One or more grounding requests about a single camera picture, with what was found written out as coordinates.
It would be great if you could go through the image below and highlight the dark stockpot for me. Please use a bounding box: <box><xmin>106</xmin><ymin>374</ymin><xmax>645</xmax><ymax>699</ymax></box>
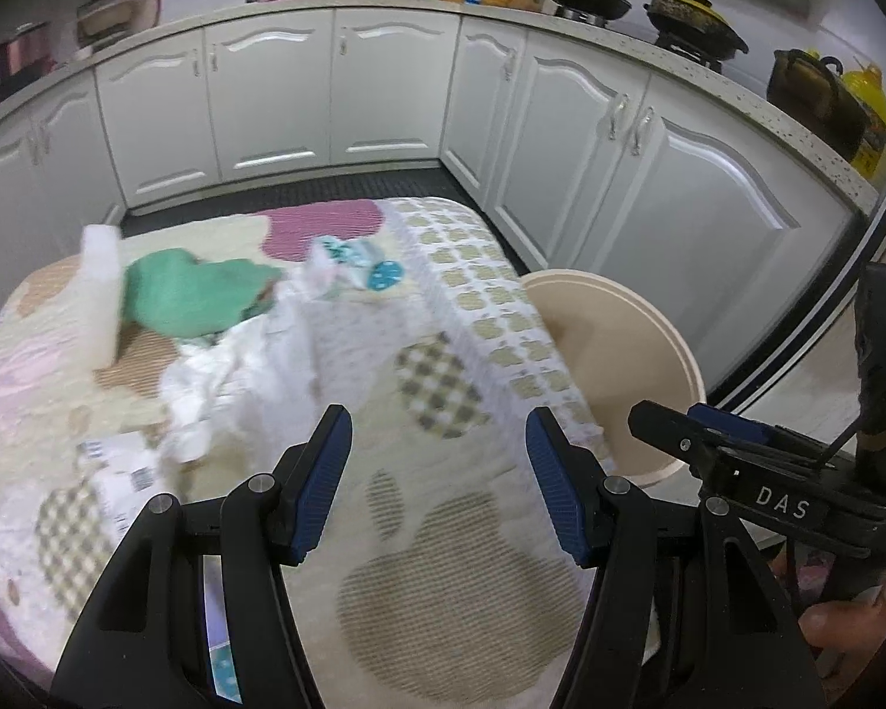
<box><xmin>766</xmin><ymin>48</ymin><xmax>872</xmax><ymax>164</ymax></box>

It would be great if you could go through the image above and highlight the white foam block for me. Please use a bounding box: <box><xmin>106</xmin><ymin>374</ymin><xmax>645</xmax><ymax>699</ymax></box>
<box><xmin>80</xmin><ymin>223</ymin><xmax>125</xmax><ymax>370</ymax></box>

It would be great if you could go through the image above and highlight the person's right hand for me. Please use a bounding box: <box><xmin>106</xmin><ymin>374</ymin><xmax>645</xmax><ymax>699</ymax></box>
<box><xmin>799</xmin><ymin>591</ymin><xmax>886</xmax><ymax>684</ymax></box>

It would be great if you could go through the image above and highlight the white barcode label packet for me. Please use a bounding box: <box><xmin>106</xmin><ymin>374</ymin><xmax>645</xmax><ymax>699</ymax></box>
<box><xmin>77</xmin><ymin>434</ymin><xmax>171</xmax><ymax>525</ymax></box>

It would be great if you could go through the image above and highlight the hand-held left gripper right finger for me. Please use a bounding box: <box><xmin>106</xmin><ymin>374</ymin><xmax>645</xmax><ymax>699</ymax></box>
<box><xmin>526</xmin><ymin>406</ymin><xmax>828</xmax><ymax>709</ymax></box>

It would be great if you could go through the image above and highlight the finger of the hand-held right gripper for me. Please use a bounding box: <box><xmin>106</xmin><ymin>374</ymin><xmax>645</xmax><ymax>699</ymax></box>
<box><xmin>685</xmin><ymin>402</ymin><xmax>832</xmax><ymax>466</ymax></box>
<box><xmin>627</xmin><ymin>399</ymin><xmax>717</xmax><ymax>474</ymax></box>

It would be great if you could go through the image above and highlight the beige plastic bucket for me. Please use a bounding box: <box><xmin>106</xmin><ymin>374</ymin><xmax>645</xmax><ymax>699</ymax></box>
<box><xmin>520</xmin><ymin>269</ymin><xmax>708</xmax><ymax>489</ymax></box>

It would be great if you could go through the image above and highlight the yellow oil bottle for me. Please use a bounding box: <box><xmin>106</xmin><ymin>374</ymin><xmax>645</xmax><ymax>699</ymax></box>
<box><xmin>842</xmin><ymin>63</ymin><xmax>886</xmax><ymax>180</ymax></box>

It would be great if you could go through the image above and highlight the speckled stone countertop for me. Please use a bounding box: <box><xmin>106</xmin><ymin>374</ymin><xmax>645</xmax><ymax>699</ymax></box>
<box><xmin>0</xmin><ymin>0</ymin><xmax>883</xmax><ymax>219</ymax></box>

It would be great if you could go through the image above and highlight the black gas stove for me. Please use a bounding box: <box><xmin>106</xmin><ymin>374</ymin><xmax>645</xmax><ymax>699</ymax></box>
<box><xmin>557</xmin><ymin>6</ymin><xmax>725</xmax><ymax>75</ymax></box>

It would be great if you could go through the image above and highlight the apple print blanket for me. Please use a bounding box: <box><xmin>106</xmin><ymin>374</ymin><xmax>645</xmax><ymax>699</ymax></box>
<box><xmin>0</xmin><ymin>196</ymin><xmax>614</xmax><ymax>709</ymax></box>

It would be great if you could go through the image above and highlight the small blue white wrapper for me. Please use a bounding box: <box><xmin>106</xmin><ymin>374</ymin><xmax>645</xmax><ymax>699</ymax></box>
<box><xmin>306</xmin><ymin>235</ymin><xmax>381</xmax><ymax>289</ymax></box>

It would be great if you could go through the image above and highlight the yellow lidded clay pot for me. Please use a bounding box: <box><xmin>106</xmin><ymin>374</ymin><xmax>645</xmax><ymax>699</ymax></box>
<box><xmin>644</xmin><ymin>0</ymin><xmax>750</xmax><ymax>60</ymax></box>

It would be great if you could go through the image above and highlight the wire dish rack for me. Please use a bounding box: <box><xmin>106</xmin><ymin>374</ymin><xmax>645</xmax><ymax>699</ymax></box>
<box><xmin>74</xmin><ymin>0</ymin><xmax>164</xmax><ymax>49</ymax></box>

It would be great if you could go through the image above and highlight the green cloth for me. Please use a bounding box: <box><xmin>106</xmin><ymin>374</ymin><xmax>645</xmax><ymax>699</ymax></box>
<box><xmin>122</xmin><ymin>247</ymin><xmax>285</xmax><ymax>344</ymax></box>

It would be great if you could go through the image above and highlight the row of white cabinet doors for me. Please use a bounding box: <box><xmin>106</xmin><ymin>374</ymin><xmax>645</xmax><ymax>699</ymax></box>
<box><xmin>0</xmin><ymin>4</ymin><xmax>858</xmax><ymax>356</ymax></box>

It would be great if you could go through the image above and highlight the copper rice cooker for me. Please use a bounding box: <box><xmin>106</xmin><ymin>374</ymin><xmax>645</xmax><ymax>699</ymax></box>
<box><xmin>0</xmin><ymin>22</ymin><xmax>54</xmax><ymax>100</ymax></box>

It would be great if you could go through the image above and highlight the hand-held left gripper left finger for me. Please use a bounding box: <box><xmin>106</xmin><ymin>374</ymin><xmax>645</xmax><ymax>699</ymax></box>
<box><xmin>50</xmin><ymin>403</ymin><xmax>354</xmax><ymax>709</ymax></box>

